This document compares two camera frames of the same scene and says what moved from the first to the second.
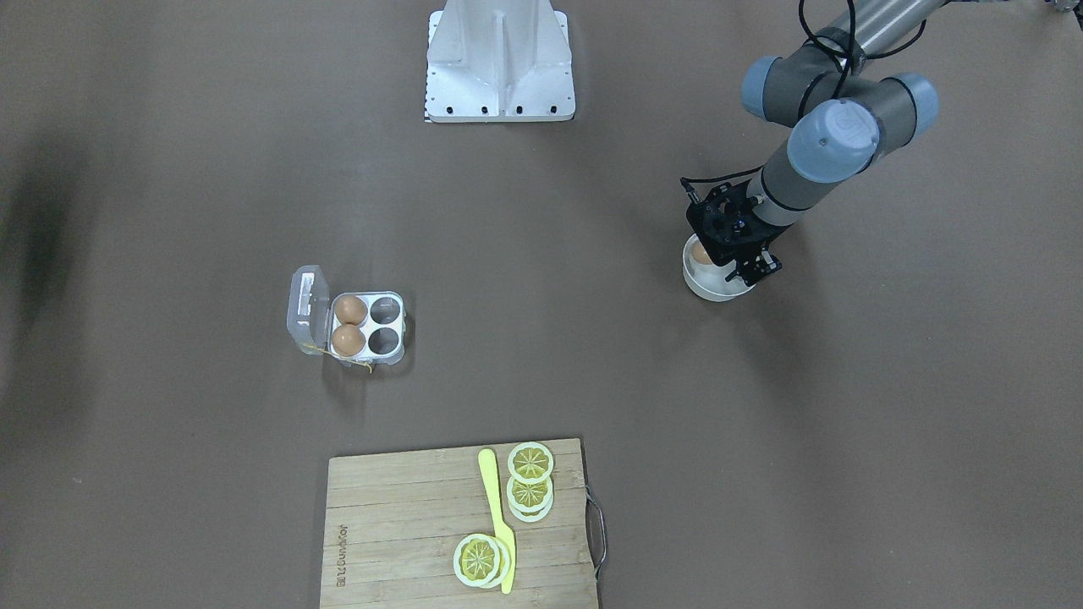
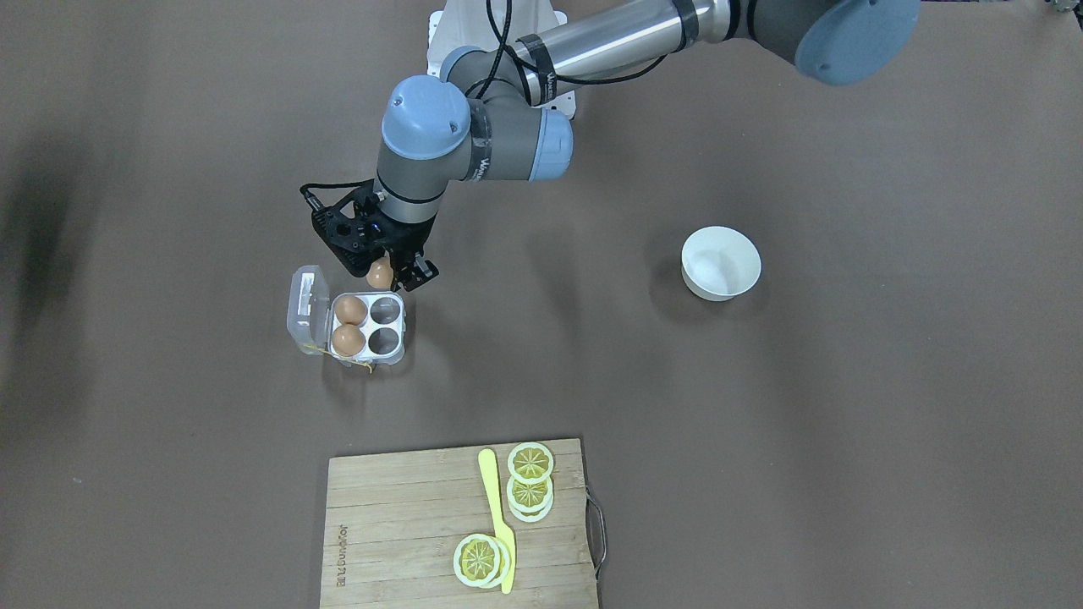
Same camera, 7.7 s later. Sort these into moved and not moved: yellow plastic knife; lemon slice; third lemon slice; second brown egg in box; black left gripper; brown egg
Moved: black left gripper; brown egg
Not moved: yellow plastic knife; lemon slice; second brown egg in box; third lemon slice
